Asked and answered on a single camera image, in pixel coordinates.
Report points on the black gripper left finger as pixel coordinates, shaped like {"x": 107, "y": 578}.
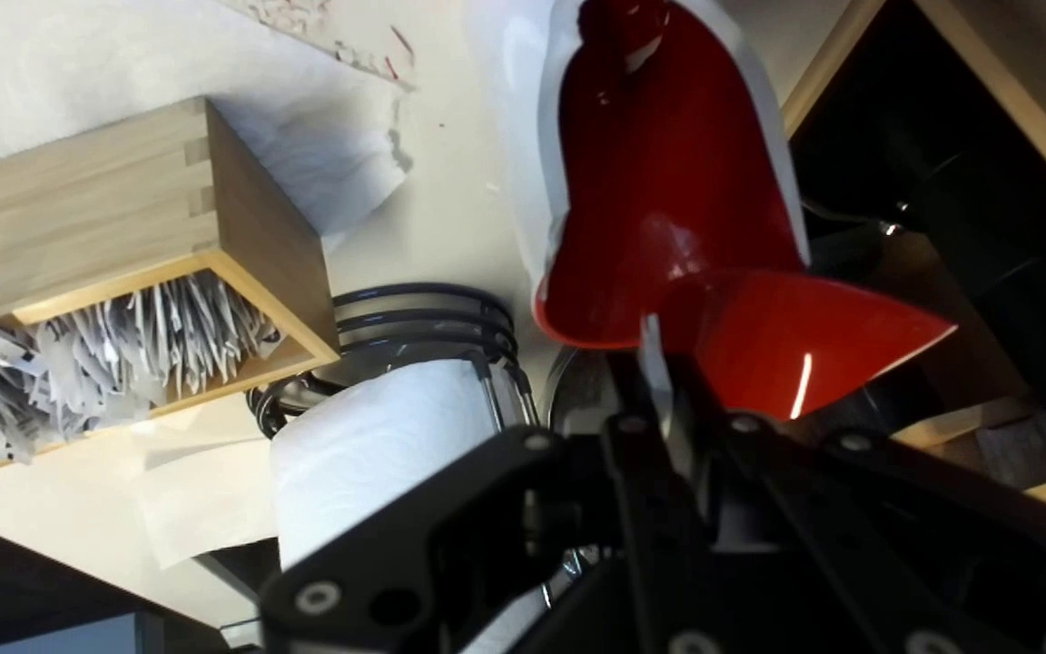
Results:
{"x": 488, "y": 546}

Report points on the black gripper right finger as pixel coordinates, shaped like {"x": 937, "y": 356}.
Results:
{"x": 863, "y": 568}

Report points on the broken mug red inside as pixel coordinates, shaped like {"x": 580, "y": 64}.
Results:
{"x": 654, "y": 156}

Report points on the white paper towel roll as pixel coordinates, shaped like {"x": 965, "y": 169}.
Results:
{"x": 390, "y": 446}

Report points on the metal paper towel holder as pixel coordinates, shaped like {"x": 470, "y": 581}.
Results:
{"x": 426, "y": 322}

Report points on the wooden shelf organizer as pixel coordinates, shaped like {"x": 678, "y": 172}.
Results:
{"x": 1009, "y": 133}

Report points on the wooden box with packets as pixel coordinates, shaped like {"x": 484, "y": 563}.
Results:
{"x": 73, "y": 205}

